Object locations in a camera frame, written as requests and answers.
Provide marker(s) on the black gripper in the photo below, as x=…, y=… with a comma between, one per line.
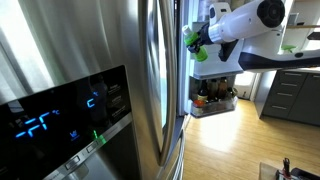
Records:
x=206, y=35

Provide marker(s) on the green bottle with white cap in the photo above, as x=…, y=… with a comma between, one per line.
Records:
x=191, y=38

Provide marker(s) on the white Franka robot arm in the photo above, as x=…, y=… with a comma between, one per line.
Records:
x=246, y=20

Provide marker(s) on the fridge door with bins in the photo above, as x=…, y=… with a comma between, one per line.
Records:
x=216, y=68

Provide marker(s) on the dark bottle with yellow label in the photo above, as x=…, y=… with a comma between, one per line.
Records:
x=202, y=91

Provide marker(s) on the amber glass bottle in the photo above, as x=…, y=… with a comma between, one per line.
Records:
x=223, y=88

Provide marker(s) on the red capped bottle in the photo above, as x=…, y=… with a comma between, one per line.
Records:
x=198, y=103

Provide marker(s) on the stainless fridge drawer, shallow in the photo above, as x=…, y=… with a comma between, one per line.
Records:
x=178, y=146

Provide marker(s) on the stainless fridge door with display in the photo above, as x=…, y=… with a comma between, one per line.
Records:
x=83, y=40

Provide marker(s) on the large clear door bin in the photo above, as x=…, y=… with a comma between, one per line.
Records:
x=216, y=66

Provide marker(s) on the small clear door bin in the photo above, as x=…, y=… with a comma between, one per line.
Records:
x=216, y=107

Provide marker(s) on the grey kitchen cabinet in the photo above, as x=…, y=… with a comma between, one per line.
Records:
x=293, y=96

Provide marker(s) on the wooden base board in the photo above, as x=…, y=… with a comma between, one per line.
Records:
x=266, y=171

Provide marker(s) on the black dispenser control panel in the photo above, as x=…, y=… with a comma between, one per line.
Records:
x=60, y=126

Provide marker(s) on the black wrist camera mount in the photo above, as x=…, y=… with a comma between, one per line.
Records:
x=228, y=50

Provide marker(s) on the wooden wall shelf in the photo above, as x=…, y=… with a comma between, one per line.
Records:
x=303, y=26

